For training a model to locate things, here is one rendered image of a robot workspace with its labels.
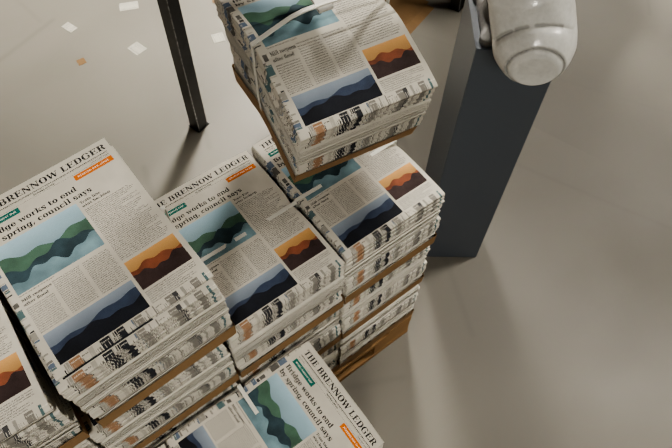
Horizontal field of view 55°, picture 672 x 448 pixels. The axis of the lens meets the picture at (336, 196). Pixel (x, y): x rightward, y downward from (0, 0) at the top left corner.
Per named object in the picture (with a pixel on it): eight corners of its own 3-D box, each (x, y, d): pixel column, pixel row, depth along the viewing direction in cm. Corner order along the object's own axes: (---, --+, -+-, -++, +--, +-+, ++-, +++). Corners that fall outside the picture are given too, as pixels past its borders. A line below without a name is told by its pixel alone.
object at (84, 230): (214, 277, 108) (213, 274, 107) (53, 384, 98) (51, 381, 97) (108, 139, 123) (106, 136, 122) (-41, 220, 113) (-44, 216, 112)
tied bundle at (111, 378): (239, 335, 126) (224, 283, 107) (102, 432, 116) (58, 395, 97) (141, 205, 142) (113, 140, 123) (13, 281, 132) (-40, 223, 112)
